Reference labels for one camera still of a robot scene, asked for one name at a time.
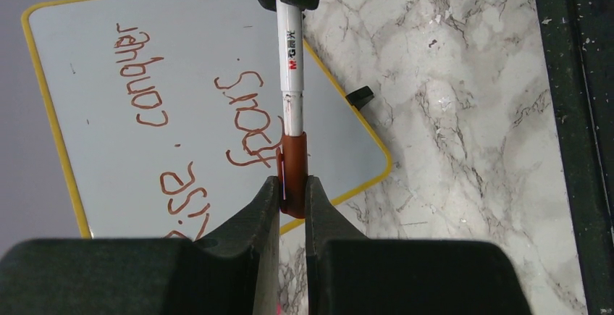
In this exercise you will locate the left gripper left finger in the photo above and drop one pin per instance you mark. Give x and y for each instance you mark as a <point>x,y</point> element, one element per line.
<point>231,270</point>

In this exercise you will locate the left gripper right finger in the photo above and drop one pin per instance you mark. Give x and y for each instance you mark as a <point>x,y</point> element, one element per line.
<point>349,273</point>

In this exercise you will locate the white whiteboard marker pen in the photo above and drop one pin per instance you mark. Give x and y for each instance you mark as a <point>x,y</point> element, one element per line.
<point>291,61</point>

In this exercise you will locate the red marker cap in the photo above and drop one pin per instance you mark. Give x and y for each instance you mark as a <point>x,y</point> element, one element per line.
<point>292,173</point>

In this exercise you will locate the yellow framed whiteboard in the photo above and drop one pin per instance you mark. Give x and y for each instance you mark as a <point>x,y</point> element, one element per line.
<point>167,114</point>

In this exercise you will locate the wire whiteboard stand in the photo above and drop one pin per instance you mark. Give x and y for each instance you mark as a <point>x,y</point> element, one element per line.
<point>360,97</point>

